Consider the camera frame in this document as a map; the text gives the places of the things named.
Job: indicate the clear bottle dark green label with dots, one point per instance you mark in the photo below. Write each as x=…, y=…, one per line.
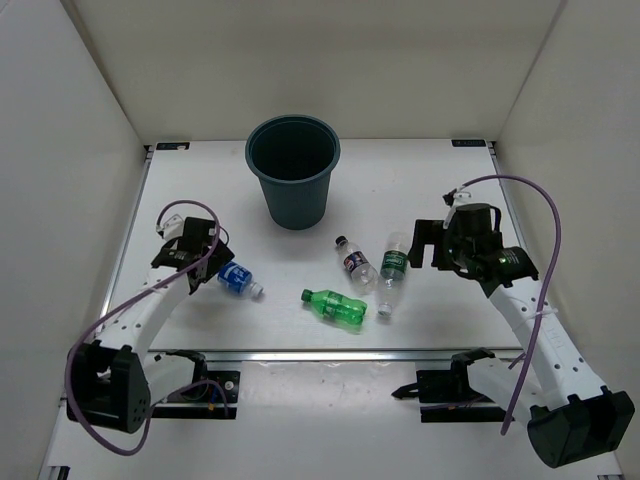
x=392, y=273

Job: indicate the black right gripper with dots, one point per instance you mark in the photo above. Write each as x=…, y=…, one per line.
x=430, y=232

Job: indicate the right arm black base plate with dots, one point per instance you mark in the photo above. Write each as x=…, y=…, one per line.
x=442, y=400

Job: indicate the dark teal plastic bin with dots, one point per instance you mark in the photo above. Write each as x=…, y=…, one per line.
x=293, y=157

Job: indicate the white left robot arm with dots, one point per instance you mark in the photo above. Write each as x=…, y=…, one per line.
x=113, y=380

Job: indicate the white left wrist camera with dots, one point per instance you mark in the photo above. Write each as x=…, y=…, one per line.
x=172, y=226

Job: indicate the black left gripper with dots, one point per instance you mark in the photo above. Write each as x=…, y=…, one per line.
x=220, y=256

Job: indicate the green plastic soda bottle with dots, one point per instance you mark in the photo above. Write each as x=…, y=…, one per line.
x=335, y=308

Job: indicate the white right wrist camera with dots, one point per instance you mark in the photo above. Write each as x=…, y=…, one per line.
x=454, y=199

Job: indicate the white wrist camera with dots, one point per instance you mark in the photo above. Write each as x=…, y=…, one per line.
x=454, y=199
x=172, y=226

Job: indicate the clear Pepsi bottle black cap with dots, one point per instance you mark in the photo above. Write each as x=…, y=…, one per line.
x=362, y=273

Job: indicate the black label sticker right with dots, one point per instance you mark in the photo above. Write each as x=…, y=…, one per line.
x=468, y=143

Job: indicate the black label sticker left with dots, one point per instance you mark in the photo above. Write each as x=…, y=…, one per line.
x=172, y=146

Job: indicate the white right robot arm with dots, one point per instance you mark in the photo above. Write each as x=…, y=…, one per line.
x=567, y=409

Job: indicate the clear bottle blue label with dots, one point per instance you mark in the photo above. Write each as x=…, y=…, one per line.
x=239, y=281

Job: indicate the black label sticker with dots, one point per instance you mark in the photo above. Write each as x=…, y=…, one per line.
x=172, y=146
x=468, y=143

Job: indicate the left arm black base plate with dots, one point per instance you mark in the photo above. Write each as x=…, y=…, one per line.
x=204, y=402

